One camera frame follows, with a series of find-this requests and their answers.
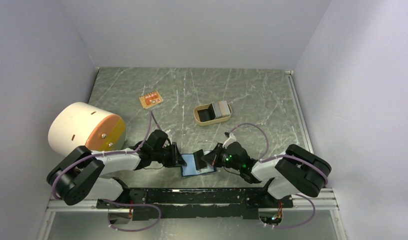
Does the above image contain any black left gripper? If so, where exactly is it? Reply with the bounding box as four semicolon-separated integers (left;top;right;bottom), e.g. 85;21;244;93
152;141;187;168

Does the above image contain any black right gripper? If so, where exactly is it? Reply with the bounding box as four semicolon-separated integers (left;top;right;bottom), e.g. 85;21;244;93
201;142;242;172

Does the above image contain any blue leather card holder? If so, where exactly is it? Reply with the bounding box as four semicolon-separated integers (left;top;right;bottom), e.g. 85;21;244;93
181;151;216;178

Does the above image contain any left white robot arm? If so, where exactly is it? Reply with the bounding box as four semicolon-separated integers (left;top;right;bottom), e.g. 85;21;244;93
46;129;187;208

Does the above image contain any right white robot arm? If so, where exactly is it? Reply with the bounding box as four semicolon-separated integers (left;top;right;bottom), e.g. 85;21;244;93
199;141;332;207

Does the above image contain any beige oval card tray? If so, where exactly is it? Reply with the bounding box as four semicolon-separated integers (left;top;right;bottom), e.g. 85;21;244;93
193;103;233;127

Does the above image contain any stack of cards in tray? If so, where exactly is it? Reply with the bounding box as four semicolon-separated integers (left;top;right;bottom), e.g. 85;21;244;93
210;100;231;119

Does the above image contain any large white cylinder roll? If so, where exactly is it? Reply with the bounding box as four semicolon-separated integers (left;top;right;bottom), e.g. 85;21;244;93
48;102;126;156

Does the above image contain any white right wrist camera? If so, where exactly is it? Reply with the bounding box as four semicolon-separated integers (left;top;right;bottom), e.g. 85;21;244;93
223;131;237;148

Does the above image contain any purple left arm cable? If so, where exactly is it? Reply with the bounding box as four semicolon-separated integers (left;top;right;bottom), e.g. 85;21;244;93
51;110;163;201

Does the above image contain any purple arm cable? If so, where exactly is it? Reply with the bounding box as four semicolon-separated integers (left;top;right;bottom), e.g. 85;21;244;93
225;123;329;230
51;110;163;201

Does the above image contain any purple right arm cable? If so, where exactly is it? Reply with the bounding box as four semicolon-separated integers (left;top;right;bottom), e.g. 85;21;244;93
225;123;329;230

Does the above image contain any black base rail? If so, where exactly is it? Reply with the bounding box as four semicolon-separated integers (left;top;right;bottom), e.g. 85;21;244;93
96;183;293;221

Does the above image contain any aluminium frame rail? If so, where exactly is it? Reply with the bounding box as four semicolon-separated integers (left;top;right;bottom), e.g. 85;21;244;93
38;189;347;240

